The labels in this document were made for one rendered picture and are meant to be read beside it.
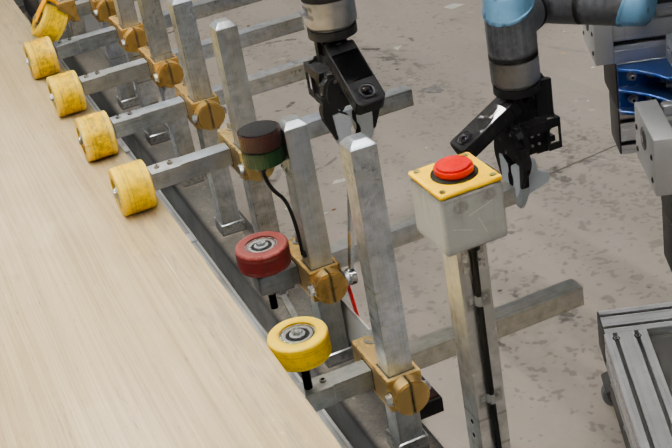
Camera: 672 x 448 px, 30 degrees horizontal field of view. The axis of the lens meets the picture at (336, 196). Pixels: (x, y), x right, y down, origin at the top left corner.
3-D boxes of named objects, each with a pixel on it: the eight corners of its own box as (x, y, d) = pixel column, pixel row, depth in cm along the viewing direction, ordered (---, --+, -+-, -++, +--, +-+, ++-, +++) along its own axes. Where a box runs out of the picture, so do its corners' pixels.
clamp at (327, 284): (316, 259, 194) (310, 231, 192) (351, 297, 183) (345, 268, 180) (282, 271, 192) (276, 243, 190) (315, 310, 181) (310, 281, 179)
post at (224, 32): (284, 278, 214) (228, 13, 192) (291, 287, 211) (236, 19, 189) (265, 285, 213) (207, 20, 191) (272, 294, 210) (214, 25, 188)
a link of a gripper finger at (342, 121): (345, 150, 190) (335, 95, 186) (361, 164, 185) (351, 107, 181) (326, 156, 189) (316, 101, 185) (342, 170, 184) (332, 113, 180)
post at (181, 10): (239, 232, 236) (184, -10, 215) (245, 239, 233) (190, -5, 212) (221, 238, 235) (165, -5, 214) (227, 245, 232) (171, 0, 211)
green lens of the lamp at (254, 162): (277, 146, 177) (274, 132, 176) (292, 160, 172) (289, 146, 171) (237, 159, 175) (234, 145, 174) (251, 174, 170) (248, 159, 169)
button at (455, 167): (462, 165, 127) (461, 150, 126) (482, 179, 124) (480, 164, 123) (427, 177, 126) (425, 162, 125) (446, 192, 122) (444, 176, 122)
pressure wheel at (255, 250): (289, 286, 193) (275, 222, 188) (308, 310, 186) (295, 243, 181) (241, 304, 191) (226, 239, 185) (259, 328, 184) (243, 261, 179)
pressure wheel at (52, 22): (49, 39, 291) (63, 8, 290) (56, 48, 285) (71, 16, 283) (25, 28, 288) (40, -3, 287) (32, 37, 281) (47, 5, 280)
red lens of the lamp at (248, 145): (273, 130, 176) (270, 116, 175) (289, 144, 171) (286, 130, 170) (234, 143, 174) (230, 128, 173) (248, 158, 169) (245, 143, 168)
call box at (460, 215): (476, 215, 132) (468, 149, 128) (510, 242, 126) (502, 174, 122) (417, 237, 130) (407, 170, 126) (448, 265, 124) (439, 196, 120)
